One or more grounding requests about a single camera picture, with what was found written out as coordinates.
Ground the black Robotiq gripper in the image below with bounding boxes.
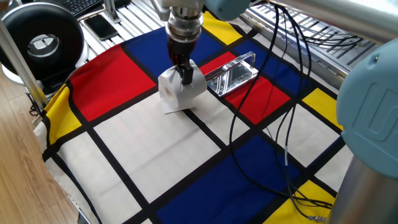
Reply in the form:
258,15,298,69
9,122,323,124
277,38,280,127
167,37,197,86

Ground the white toilet paper roll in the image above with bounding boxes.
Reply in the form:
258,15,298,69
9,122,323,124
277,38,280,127
157,58,208,115

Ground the Mondrian pattern colour-block tablecloth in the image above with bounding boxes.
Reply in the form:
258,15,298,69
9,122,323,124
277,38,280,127
33,9,346,224

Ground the black smartphone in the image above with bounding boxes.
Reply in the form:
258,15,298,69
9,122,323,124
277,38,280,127
83,14,119,42

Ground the black keyboard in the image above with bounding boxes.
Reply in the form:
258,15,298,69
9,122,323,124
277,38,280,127
51,0,105,18

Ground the aluminium side rack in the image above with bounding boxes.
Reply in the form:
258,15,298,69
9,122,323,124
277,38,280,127
239,2,383,91

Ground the black round speaker device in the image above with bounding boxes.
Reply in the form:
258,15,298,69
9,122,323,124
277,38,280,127
0,2,90,87

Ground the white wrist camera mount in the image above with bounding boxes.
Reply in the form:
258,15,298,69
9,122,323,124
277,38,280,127
151,0,172,22

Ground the aluminium bracket stand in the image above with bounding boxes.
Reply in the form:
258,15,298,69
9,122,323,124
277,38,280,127
103,0,122,24

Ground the looped black cable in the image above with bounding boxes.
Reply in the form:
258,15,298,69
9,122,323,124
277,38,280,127
303,29,364,54

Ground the aluminium frame post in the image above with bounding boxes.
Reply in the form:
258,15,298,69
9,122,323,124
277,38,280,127
0,18,50,110

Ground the black cable with silver connector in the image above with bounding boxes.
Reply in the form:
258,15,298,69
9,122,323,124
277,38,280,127
273,0,335,223

